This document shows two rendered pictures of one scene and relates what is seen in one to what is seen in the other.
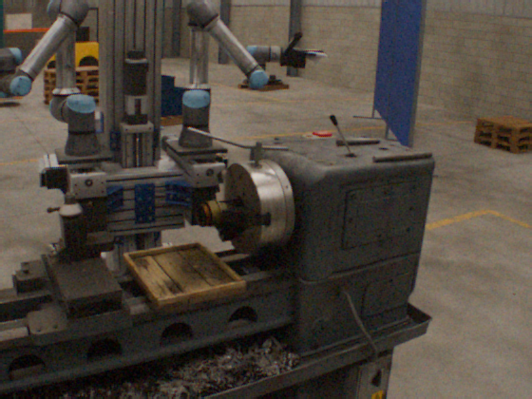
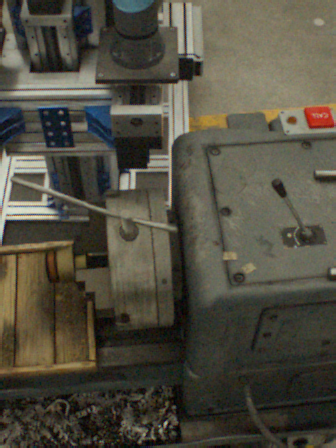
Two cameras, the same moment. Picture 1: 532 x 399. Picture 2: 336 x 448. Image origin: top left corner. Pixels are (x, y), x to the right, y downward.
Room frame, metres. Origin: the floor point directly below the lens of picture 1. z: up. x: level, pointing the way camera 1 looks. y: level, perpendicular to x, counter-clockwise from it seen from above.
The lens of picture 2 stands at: (1.10, -0.34, 2.29)
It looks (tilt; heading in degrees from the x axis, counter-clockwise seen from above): 56 degrees down; 26
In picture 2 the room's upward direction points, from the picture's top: straight up
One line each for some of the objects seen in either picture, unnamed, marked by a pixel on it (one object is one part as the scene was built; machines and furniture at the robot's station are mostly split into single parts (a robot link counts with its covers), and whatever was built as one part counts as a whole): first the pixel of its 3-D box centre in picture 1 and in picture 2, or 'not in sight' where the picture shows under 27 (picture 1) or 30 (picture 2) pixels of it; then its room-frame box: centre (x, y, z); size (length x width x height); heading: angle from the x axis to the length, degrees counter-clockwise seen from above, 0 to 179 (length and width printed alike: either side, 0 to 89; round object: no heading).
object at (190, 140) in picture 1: (195, 133); (137, 37); (2.26, 0.32, 1.21); 0.15 x 0.15 x 0.10
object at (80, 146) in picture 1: (82, 140); not in sight; (2.05, 0.77, 1.21); 0.15 x 0.15 x 0.10
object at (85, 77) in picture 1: (77, 85); not in sight; (10.55, 4.03, 0.36); 1.26 x 0.86 x 0.73; 136
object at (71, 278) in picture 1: (78, 270); not in sight; (1.41, 0.57, 0.95); 0.43 x 0.17 x 0.05; 32
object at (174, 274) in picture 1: (180, 272); (34, 307); (1.58, 0.27, 0.89); 0.36 x 0.30 x 0.04; 32
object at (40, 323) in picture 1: (66, 290); not in sight; (1.38, 0.60, 0.90); 0.47 x 0.30 x 0.06; 32
